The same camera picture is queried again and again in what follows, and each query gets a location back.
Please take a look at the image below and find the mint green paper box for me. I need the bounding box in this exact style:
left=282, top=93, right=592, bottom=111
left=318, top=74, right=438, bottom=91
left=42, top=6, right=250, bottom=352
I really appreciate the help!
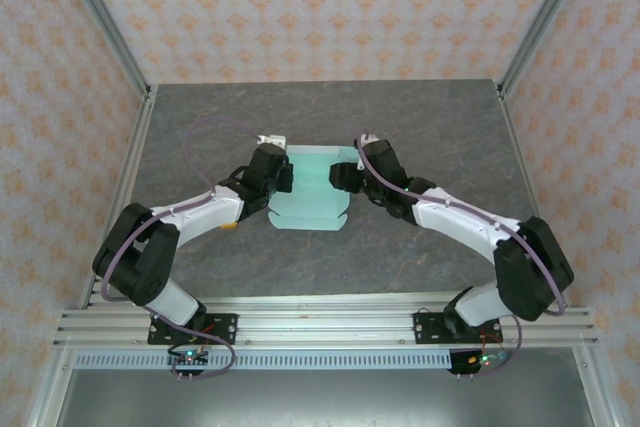
left=267, top=144, right=364, bottom=234

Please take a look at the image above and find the aluminium mounting rail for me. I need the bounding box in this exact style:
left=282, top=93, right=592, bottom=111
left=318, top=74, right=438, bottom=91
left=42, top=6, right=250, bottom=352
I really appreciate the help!
left=53, top=296, right=600, bottom=348

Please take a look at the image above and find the aluminium table side rail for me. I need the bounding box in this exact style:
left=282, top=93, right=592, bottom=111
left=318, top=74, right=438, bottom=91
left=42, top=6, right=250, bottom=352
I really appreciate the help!
left=497, top=84, right=571, bottom=306
left=79, top=85, right=159, bottom=308

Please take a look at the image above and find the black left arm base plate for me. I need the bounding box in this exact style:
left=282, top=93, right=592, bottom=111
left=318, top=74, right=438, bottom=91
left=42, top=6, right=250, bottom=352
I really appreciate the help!
left=147, top=313, right=239, bottom=346

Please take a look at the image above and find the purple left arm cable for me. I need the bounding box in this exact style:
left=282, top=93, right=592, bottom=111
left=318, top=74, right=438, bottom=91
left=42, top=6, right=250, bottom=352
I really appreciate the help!
left=101, top=115, right=264, bottom=381

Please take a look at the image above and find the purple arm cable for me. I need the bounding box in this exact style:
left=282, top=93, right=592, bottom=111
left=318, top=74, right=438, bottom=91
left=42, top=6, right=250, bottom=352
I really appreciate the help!
left=357, top=136, right=569, bottom=379
left=101, top=115, right=264, bottom=381

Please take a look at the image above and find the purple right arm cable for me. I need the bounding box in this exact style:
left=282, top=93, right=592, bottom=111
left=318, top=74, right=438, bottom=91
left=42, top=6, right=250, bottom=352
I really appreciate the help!
left=357, top=136, right=569, bottom=379

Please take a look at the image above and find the aluminium frame post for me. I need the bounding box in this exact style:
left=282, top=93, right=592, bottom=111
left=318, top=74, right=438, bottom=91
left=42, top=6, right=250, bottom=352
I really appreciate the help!
left=497, top=0, right=596, bottom=98
left=52, top=0, right=154, bottom=98

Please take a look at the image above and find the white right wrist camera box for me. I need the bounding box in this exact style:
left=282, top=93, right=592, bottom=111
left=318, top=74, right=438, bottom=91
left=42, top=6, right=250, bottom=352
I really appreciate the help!
left=354, top=131, right=379, bottom=171

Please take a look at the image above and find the grey slotted cable duct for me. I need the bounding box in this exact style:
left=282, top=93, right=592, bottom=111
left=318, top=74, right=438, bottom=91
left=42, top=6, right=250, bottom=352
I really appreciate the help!
left=73, top=350, right=454, bottom=371

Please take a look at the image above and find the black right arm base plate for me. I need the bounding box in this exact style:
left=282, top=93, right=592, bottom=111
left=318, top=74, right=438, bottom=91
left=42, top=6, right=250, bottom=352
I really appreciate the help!
left=413, top=311, right=504, bottom=346

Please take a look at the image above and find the grey metal panel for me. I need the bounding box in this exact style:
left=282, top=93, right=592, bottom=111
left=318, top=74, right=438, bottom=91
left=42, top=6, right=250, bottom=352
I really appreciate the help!
left=54, top=369, right=596, bottom=427

